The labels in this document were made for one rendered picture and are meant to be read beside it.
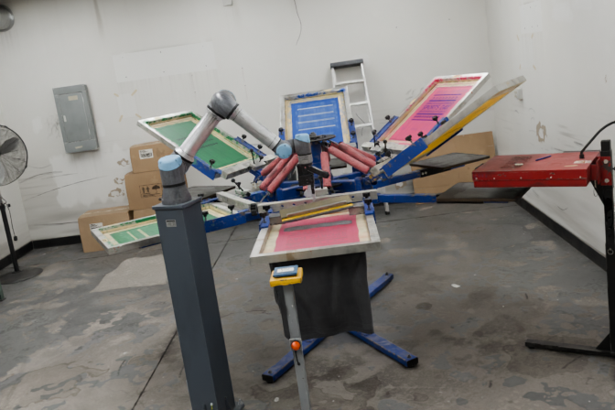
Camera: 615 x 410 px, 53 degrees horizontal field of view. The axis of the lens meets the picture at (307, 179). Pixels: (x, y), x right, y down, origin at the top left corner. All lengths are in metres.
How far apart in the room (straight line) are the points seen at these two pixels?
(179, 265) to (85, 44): 5.01
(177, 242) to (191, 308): 0.35
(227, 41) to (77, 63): 1.80
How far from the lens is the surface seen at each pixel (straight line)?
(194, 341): 3.38
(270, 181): 4.05
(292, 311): 2.66
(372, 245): 2.77
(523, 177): 3.40
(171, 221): 3.19
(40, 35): 8.12
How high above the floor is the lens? 1.79
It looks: 10 degrees down
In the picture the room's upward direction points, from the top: 8 degrees counter-clockwise
